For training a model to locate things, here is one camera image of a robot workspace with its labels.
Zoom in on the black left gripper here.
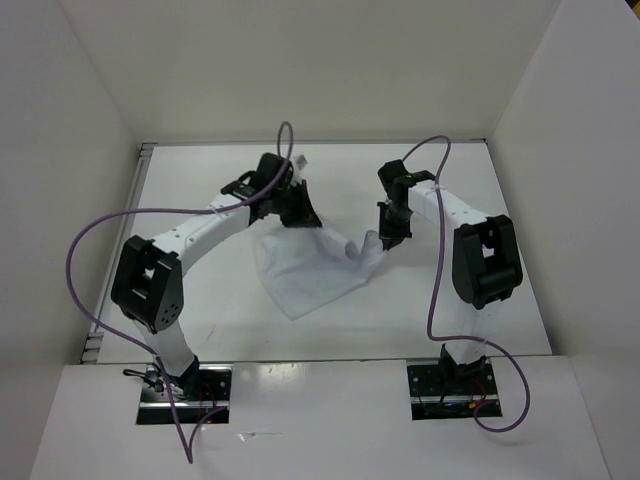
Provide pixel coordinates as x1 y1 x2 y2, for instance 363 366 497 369
269 180 320 229

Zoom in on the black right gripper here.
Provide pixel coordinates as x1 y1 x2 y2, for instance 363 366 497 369
378 200 414 251

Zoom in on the white skirt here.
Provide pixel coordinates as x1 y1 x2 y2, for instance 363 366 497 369
253 223 386 321

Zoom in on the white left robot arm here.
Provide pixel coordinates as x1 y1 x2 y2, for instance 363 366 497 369
111 180 322 400

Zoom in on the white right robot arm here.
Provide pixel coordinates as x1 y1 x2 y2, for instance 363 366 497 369
378 160 523 393

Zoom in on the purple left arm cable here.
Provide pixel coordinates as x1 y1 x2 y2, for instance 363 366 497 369
66 120 296 465

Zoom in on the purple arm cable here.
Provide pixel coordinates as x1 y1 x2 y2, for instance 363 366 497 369
66 120 296 465
399 134 532 432

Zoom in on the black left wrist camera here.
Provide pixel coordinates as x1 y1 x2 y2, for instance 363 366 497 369
250 153 284 190

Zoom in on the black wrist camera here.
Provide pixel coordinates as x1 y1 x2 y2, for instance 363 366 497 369
250 153 284 190
377 159 409 192

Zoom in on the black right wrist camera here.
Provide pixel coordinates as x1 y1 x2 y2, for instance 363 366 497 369
377 159 409 192

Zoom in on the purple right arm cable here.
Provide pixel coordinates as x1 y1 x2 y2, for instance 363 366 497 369
399 134 532 432

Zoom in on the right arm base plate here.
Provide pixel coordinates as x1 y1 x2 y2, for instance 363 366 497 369
406 361 502 421

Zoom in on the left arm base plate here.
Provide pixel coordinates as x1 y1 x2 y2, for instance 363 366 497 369
123 364 233 425

